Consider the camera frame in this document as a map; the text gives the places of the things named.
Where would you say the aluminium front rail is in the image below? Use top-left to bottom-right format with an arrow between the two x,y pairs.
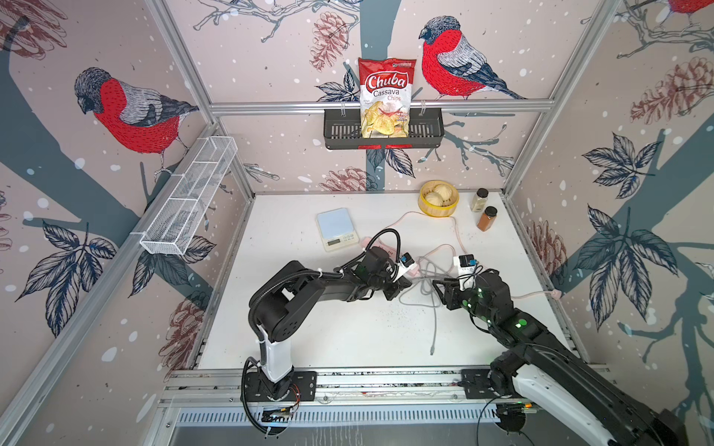
157,365 -> 488,407

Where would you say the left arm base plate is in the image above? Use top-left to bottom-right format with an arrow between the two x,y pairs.
241,371 -> 317,403

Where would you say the white blue electronic scale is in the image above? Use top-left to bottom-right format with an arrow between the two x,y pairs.
316,207 -> 359,252

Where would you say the pink power strip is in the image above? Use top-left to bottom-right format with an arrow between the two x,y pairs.
360,237 -> 419,279

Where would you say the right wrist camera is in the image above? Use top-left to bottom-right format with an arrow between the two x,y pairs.
453,254 -> 478,291

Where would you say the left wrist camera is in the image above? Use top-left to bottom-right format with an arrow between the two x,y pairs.
396,253 -> 418,277

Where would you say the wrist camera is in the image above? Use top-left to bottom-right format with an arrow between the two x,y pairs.
396,253 -> 418,277
453,254 -> 478,291

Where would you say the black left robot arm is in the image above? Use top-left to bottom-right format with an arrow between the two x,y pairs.
240,228 -> 417,438

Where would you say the clear spice bottle black cap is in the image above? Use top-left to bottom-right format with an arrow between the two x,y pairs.
470,188 -> 489,213

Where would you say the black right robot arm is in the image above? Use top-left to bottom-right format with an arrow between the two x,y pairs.
432,269 -> 689,445

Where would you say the white bun in bowl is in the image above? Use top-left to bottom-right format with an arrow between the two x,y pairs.
424,191 -> 444,207
433,183 -> 452,202

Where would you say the yellow bowl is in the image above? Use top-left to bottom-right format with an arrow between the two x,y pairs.
418,180 -> 459,219

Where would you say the grey usb cable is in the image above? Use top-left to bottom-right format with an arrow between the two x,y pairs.
397,253 -> 464,356

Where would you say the pink power strip cord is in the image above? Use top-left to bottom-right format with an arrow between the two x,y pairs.
384,210 -> 562,302

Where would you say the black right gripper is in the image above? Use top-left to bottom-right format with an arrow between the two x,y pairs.
430,275 -> 496,328

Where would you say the red cassava chips bag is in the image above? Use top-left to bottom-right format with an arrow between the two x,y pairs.
358,58 -> 417,139

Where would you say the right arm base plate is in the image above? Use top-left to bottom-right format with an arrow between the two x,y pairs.
459,367 -> 501,400

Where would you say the white wire mesh shelf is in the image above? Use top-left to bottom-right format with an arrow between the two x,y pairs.
139,136 -> 237,256

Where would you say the black wall basket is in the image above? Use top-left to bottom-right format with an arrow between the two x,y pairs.
323,109 -> 444,150

